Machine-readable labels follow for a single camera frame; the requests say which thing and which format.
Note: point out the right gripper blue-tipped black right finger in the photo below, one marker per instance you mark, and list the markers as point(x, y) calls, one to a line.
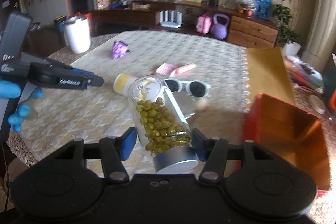
point(214, 153)

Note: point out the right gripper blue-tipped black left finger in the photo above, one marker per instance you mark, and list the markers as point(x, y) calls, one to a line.
point(114, 150)

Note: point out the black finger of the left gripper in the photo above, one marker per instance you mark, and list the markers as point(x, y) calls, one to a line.
point(56, 75)

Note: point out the glass jar with yellow beads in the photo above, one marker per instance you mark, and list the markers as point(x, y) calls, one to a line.
point(162, 129)

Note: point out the white yellow tube bottle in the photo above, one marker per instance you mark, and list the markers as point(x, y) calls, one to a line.
point(122, 83)

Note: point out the purple toy figure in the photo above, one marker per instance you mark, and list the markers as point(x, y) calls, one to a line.
point(119, 49)

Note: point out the blue gloved hand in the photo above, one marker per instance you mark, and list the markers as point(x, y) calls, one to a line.
point(16, 105)

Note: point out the wooden egg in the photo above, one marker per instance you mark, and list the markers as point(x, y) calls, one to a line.
point(201, 104)

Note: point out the cream patterned tablecloth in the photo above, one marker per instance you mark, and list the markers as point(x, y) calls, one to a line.
point(206, 78)

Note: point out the white tumbler cup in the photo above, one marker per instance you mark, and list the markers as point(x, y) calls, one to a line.
point(77, 34)

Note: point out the white framed sunglasses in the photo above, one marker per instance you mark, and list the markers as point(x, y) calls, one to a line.
point(197, 89)

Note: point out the red metal tin box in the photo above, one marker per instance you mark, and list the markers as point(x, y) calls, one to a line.
point(292, 133)

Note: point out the pink tube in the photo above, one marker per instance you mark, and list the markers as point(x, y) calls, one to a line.
point(182, 69)

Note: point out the yellow table runner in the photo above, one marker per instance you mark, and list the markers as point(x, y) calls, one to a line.
point(267, 74)

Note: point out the pink comb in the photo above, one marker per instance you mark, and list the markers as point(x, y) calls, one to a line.
point(165, 69)

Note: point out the stack of books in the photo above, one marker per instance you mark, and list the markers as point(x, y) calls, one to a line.
point(303, 74)

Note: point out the purple kettlebell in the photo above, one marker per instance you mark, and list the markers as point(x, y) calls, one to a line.
point(218, 30)

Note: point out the wooden tv cabinet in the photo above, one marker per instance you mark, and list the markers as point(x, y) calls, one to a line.
point(243, 30)

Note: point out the pink toy case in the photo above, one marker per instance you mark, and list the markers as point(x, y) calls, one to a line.
point(204, 24)

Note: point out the white wifi router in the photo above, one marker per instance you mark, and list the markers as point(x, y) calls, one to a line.
point(170, 19)

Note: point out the blue box on cabinet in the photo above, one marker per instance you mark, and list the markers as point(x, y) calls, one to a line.
point(263, 9)

